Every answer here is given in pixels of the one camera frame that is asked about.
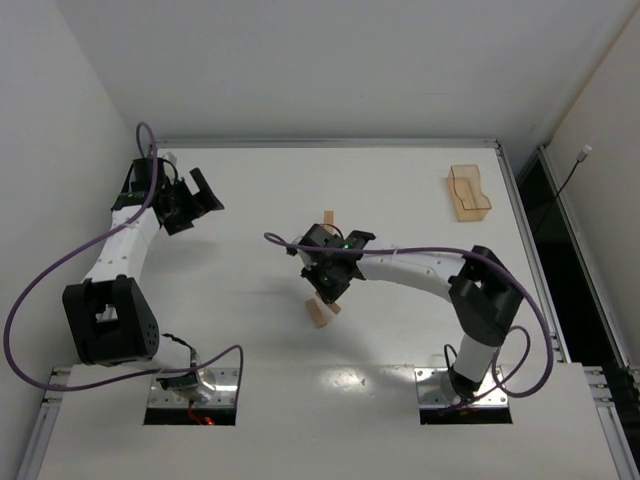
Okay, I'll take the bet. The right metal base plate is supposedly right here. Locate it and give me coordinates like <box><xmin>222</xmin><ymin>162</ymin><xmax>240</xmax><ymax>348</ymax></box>
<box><xmin>414</xmin><ymin>367</ymin><xmax>509</xmax><ymax>412</ymax></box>

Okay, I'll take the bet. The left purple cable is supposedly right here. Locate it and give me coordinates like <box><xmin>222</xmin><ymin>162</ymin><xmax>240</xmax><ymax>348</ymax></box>
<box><xmin>3</xmin><ymin>121</ymin><xmax>245</xmax><ymax>392</ymax></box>

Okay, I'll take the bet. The amber transparent plastic box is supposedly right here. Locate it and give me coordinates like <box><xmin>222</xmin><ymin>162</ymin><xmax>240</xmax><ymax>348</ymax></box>
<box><xmin>447</xmin><ymin>164</ymin><xmax>492</xmax><ymax>222</ymax></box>

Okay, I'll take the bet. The purple cable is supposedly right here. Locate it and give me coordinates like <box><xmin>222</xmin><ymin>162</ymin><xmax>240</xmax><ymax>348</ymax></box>
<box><xmin>3</xmin><ymin>121</ymin><xmax>245</xmax><ymax>392</ymax></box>
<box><xmin>263</xmin><ymin>231</ymin><xmax>555</xmax><ymax>414</ymax></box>

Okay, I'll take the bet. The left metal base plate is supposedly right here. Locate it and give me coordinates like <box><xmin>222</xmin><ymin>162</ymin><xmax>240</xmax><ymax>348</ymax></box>
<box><xmin>147</xmin><ymin>368</ymin><xmax>241</xmax><ymax>409</ymax></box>

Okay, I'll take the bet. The black wall cable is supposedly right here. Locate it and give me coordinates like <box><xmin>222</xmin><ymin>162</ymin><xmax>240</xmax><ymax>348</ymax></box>
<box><xmin>534</xmin><ymin>145</ymin><xmax>593</xmax><ymax>236</ymax></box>

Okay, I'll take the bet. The wood block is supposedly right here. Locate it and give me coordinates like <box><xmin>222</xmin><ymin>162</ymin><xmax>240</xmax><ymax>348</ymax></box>
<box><xmin>305</xmin><ymin>299</ymin><xmax>328</xmax><ymax>329</ymax></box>
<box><xmin>327</xmin><ymin>303</ymin><xmax>341</xmax><ymax>315</ymax></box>
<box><xmin>323</xmin><ymin>210</ymin><xmax>335</xmax><ymax>229</ymax></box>

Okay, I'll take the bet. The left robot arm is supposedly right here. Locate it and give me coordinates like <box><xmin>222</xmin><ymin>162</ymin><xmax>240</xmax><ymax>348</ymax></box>
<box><xmin>62</xmin><ymin>158</ymin><xmax>224</xmax><ymax>395</ymax></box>

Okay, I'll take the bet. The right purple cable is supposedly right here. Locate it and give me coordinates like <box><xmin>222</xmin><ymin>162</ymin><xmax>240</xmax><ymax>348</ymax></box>
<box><xmin>263</xmin><ymin>231</ymin><xmax>555</xmax><ymax>414</ymax></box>

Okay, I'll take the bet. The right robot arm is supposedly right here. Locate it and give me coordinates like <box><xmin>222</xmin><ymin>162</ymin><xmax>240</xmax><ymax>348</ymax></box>
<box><xmin>287</xmin><ymin>224</ymin><xmax>523</xmax><ymax>400</ymax></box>

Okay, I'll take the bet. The metal base plate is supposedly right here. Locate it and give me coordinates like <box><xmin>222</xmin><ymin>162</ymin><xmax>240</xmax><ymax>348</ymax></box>
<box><xmin>147</xmin><ymin>368</ymin><xmax>241</xmax><ymax>409</ymax></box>
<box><xmin>414</xmin><ymin>367</ymin><xmax>509</xmax><ymax>412</ymax></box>

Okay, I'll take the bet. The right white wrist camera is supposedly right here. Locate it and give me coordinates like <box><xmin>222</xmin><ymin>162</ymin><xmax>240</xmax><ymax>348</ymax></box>
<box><xmin>286</xmin><ymin>237</ymin><xmax>313</xmax><ymax>267</ymax></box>

